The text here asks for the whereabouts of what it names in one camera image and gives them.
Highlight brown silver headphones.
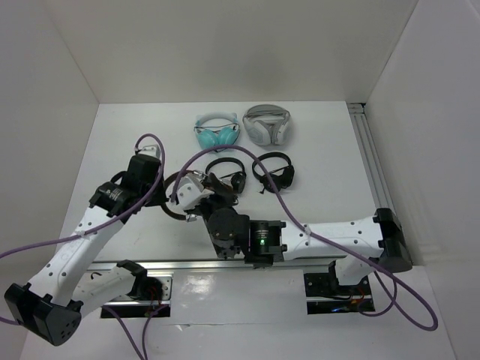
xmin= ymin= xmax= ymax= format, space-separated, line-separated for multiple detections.
xmin=160 ymin=172 xmax=239 ymax=221

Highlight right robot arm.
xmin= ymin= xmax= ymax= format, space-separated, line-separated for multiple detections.
xmin=196 ymin=199 xmax=413 ymax=294

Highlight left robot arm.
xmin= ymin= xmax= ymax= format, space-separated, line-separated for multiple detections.
xmin=4 ymin=153 xmax=167 ymax=347

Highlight black headphones left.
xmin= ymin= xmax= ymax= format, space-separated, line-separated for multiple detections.
xmin=203 ymin=157 xmax=247 ymax=195

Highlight black headphones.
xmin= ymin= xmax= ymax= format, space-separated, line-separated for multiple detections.
xmin=203 ymin=157 xmax=247 ymax=195
xmin=251 ymin=151 xmax=295 ymax=194

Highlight black headphones right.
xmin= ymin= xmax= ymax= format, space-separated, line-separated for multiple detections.
xmin=251 ymin=151 xmax=295 ymax=194

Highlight teal headphones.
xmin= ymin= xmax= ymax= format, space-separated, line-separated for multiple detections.
xmin=193 ymin=112 xmax=241 ymax=150

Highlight grey white headphones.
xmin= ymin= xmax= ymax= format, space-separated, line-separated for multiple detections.
xmin=242 ymin=104 xmax=291 ymax=146

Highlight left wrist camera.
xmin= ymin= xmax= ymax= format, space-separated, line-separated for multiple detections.
xmin=135 ymin=144 xmax=161 ymax=159

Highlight aluminium rail front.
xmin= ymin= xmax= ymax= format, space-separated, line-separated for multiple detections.
xmin=85 ymin=256 xmax=346 ymax=273

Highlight aluminium rail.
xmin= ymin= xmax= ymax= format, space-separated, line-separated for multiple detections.
xmin=346 ymin=101 xmax=412 ymax=266
xmin=85 ymin=256 xmax=346 ymax=273

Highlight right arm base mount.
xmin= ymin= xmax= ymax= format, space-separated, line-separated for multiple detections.
xmin=304 ymin=266 xmax=375 ymax=315

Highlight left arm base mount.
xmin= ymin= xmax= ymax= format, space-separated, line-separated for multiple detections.
xmin=105 ymin=260 xmax=173 ymax=319

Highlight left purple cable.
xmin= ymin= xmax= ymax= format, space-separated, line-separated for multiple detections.
xmin=0 ymin=133 xmax=167 ymax=260

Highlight purple cable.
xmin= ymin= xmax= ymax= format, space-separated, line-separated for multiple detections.
xmin=170 ymin=145 xmax=439 ymax=331
xmin=0 ymin=133 xmax=167 ymax=260

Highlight aluminium rail right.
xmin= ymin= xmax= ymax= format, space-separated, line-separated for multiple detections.
xmin=346 ymin=101 xmax=412 ymax=266

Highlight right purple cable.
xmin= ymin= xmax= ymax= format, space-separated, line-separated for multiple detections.
xmin=170 ymin=145 xmax=439 ymax=331

